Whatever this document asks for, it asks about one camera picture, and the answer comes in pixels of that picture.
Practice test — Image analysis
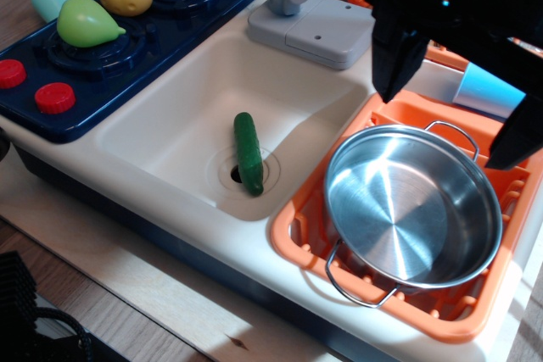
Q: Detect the cream toy sink unit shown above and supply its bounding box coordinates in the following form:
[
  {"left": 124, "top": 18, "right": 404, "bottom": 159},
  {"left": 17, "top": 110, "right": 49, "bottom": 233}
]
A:
[{"left": 1, "top": 0, "right": 542, "bottom": 361}]

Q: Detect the red stove knob right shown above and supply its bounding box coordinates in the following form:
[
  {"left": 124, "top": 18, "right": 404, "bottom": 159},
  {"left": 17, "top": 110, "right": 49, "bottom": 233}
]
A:
[{"left": 34, "top": 82, "right": 76, "bottom": 114}]

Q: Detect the grey toy faucet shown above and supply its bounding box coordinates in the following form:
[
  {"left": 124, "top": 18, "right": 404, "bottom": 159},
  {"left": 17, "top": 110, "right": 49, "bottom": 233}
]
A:
[{"left": 248, "top": 0, "right": 374, "bottom": 70}]

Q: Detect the red stove knob left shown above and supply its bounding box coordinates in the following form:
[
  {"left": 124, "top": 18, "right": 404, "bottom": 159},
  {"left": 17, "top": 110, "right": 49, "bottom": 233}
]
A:
[{"left": 0, "top": 59, "right": 27, "bottom": 89}]

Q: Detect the red stove knob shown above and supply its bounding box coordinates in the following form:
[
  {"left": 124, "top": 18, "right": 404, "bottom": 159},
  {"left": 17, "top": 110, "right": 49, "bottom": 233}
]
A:
[
  {"left": 34, "top": 82, "right": 76, "bottom": 114},
  {"left": 0, "top": 59, "right": 27, "bottom": 89}
]

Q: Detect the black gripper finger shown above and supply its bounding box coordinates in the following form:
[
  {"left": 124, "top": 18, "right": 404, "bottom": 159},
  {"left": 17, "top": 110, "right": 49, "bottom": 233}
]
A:
[{"left": 486, "top": 95, "right": 542, "bottom": 170}]

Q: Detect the black ribbed object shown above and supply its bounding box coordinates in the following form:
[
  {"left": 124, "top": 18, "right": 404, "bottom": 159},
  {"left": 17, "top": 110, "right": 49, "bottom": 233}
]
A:
[{"left": 1, "top": 251, "right": 36, "bottom": 361}]

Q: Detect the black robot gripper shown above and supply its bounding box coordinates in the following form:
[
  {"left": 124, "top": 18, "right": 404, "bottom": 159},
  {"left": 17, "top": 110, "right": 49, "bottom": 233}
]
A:
[{"left": 368, "top": 0, "right": 542, "bottom": 103}]

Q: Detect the stainless steel pan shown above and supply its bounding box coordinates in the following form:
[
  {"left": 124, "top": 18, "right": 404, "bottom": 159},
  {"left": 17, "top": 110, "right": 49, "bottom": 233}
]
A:
[{"left": 324, "top": 125, "right": 503, "bottom": 292}]

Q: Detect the black cable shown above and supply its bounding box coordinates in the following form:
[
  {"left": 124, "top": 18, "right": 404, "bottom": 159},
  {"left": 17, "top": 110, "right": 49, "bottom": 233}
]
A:
[{"left": 31, "top": 306, "right": 95, "bottom": 362}]

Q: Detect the light blue plastic cup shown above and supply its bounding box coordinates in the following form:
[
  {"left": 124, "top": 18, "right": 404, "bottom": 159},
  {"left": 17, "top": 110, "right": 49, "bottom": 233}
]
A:
[{"left": 452, "top": 63, "right": 525, "bottom": 120}]

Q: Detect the green toy cucumber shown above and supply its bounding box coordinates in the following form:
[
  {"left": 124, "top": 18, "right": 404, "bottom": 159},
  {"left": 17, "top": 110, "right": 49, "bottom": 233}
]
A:
[{"left": 233, "top": 112, "right": 264, "bottom": 196}]

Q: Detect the navy blue toy stove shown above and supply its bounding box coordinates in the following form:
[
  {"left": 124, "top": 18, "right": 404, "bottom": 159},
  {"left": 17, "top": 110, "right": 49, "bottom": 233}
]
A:
[{"left": 1, "top": 0, "right": 254, "bottom": 143}]

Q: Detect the green toy pear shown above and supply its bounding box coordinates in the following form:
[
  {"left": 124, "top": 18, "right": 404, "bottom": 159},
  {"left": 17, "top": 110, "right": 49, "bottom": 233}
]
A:
[{"left": 56, "top": 0, "right": 126, "bottom": 48}]

